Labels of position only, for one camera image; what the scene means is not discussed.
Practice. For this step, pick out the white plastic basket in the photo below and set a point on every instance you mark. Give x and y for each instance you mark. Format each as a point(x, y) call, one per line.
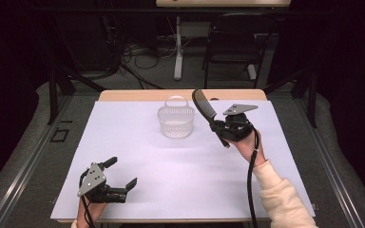
point(176, 122)

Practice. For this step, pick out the white desk foot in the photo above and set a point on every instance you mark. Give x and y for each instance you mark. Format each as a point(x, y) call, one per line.
point(251, 72)

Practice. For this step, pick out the black metal stand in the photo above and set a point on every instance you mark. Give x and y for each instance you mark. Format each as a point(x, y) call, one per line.
point(53, 95)
point(312, 95)

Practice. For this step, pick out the person's right hand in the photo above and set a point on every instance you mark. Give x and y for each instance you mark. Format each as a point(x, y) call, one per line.
point(250, 148)

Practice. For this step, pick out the black comb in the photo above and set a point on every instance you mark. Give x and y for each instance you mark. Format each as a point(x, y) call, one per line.
point(202, 104)

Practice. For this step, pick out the white table mat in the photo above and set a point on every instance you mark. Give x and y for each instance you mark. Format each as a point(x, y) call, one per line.
point(158, 164)

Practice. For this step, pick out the wooden table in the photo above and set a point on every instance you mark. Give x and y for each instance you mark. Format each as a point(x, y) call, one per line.
point(139, 95)

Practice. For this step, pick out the white desk leg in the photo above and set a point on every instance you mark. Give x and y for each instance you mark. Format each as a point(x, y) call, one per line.
point(178, 53)

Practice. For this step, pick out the person's left hand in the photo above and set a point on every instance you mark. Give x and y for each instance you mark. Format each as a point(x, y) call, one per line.
point(90, 213)

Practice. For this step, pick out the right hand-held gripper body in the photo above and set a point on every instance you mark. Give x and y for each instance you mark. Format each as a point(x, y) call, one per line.
point(237, 126)

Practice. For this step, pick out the aluminium floor rail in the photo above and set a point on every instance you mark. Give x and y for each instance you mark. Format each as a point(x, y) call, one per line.
point(25, 164)
point(329, 164)

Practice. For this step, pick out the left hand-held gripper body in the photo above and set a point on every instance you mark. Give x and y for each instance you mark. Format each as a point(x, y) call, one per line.
point(92, 182)

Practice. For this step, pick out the black chair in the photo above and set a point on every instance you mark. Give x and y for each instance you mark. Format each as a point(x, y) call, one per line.
point(234, 44)

